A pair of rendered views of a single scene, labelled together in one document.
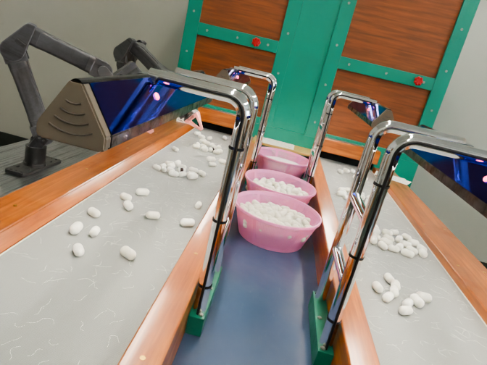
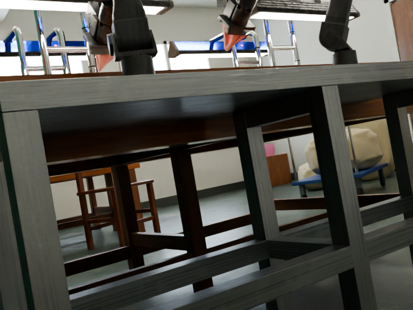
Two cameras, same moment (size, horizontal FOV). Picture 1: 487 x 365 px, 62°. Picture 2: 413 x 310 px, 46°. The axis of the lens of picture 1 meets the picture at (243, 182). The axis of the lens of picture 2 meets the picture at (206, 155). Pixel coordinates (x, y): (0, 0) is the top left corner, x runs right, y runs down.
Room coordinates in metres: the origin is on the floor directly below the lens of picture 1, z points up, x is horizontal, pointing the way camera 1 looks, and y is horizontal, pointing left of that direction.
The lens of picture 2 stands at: (2.33, 1.44, 0.52)
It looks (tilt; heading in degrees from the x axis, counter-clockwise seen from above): 1 degrees up; 232
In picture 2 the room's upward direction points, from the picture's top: 10 degrees counter-clockwise
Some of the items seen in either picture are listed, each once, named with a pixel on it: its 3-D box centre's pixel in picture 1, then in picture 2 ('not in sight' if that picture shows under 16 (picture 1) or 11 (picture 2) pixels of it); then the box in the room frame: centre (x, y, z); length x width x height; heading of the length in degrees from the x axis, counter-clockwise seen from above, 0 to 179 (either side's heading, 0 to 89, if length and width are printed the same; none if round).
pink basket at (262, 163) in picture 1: (280, 165); not in sight; (1.85, -0.15, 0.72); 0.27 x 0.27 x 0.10
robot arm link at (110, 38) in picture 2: not in sight; (131, 45); (1.84, 0.63, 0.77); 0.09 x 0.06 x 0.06; 156
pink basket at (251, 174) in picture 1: (277, 193); not in sight; (1.42, -0.13, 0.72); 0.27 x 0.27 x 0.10
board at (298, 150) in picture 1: (284, 146); not in sight; (2.07, -0.16, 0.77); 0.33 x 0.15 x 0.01; 87
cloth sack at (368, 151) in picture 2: not in sight; (343, 151); (-1.44, -1.36, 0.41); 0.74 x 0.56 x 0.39; 176
